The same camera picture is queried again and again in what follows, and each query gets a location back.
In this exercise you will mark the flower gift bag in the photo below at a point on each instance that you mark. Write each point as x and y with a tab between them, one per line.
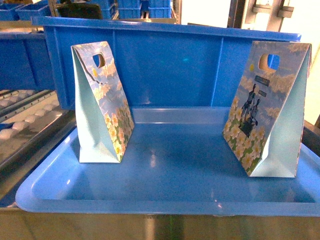
265	123
103	116

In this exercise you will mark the large blue plastic crate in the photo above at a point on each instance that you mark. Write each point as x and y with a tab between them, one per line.
159	64

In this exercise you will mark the blue crate at left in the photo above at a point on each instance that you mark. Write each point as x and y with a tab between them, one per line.
25	62

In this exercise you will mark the blue plastic tray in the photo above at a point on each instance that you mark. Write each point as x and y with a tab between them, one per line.
176	163

